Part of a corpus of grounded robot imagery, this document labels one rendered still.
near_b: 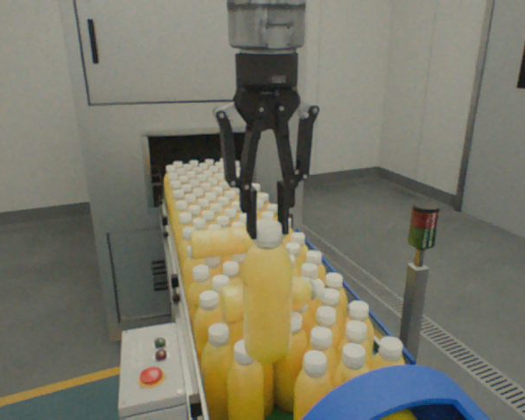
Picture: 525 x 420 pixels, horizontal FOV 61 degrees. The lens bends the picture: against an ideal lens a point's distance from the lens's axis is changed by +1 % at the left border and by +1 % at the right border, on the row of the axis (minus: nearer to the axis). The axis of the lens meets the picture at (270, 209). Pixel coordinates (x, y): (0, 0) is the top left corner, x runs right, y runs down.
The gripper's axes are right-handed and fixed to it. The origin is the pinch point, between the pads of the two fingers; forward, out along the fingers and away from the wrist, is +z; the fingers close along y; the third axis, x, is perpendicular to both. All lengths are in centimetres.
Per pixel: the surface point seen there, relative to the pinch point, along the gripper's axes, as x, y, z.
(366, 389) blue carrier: -17.6, 6.8, 16.9
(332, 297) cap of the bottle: 19.9, 20.4, 30.4
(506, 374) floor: 86, 156, 145
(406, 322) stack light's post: 27, 46, 47
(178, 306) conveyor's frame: 59, -10, 52
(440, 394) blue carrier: -20.7, 14.8, 16.9
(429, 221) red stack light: 26, 47, 19
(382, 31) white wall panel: 441, 274, -21
